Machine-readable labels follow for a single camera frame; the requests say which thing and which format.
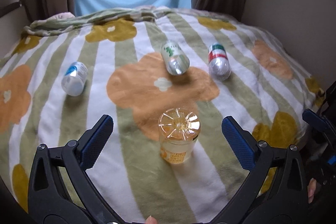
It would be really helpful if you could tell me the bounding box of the red green label cup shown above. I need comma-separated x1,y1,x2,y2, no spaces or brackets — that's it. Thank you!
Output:
208,42,231,81

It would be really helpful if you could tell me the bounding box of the fingertip at bottom edge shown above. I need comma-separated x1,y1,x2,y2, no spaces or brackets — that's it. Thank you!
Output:
145,215,158,224

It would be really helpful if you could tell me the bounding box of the floral striped fleece blanket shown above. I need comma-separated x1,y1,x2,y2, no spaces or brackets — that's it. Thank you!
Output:
1,8,324,223

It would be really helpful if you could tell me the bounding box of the blue label white cup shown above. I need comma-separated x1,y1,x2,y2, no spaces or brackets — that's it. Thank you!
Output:
61,61,88,97

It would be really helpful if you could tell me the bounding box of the green label plastic cup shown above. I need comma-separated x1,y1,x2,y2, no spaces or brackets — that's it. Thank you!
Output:
160,40,190,76

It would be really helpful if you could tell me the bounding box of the person's hand at right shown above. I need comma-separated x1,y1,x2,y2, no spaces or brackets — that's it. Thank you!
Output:
307,178,317,203

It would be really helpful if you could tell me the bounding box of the clear orange plastic cup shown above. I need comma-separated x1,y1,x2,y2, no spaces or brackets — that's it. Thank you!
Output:
158,108,201,164

